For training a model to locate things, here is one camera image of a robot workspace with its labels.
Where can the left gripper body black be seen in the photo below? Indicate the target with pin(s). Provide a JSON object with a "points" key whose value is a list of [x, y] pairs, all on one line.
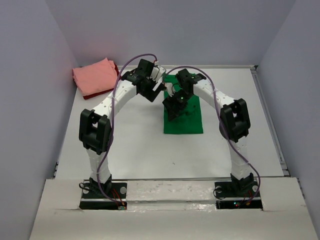
{"points": [[150, 85]]}

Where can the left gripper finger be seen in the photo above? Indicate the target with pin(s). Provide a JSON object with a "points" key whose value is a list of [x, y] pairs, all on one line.
{"points": [[160, 87], [150, 95]]}

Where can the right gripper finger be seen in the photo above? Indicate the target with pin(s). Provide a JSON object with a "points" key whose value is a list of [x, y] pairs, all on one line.
{"points": [[172, 109], [183, 109]]}

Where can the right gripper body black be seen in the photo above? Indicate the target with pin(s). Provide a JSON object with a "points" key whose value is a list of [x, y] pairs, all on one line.
{"points": [[181, 96]]}

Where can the green t shirt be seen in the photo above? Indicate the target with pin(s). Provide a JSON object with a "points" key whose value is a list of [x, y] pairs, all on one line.
{"points": [[190, 123]]}

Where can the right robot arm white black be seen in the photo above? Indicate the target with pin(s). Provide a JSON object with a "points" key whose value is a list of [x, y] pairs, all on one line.
{"points": [[234, 125]]}

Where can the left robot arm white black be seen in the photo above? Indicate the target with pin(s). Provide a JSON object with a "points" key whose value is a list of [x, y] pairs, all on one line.
{"points": [[96, 126]]}

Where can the pink folded t shirt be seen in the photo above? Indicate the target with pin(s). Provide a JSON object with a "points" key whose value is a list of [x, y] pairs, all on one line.
{"points": [[96, 79]]}

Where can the dark red folded t shirt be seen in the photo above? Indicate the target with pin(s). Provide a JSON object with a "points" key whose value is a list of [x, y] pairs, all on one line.
{"points": [[87, 97]]}

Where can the white cardboard front cover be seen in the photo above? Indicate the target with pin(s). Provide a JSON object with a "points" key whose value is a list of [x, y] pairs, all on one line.
{"points": [[173, 210]]}

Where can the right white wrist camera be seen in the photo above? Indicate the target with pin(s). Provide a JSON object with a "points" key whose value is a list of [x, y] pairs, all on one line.
{"points": [[169, 89]]}

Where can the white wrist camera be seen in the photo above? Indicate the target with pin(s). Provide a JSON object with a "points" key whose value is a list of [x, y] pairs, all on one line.
{"points": [[169, 89], [157, 72]]}

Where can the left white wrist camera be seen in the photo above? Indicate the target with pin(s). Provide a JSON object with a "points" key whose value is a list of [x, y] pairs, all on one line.
{"points": [[157, 72]]}

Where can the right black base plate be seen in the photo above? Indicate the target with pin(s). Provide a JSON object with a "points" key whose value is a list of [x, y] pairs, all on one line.
{"points": [[227, 198]]}

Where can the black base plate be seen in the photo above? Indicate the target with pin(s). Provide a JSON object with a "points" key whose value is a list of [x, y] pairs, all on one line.
{"points": [[227, 198], [93, 199]]}

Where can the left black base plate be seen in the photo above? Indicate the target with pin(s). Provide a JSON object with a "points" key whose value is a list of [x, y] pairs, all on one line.
{"points": [[93, 199]]}

